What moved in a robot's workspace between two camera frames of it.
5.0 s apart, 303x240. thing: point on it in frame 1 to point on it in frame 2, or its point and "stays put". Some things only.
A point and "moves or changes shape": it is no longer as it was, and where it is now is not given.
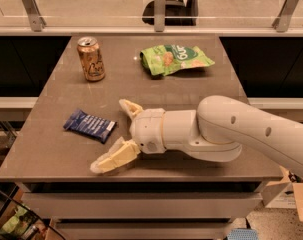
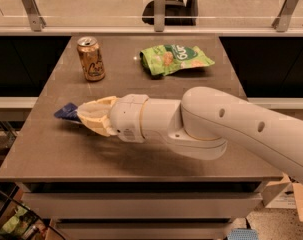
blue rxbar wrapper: (95, 127) moves or changes shape
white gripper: (147, 130) to (127, 116)
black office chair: (177, 13) stays put
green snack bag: (166, 58) stays put
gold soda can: (91, 58) stays put
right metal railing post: (282, 22) stays put
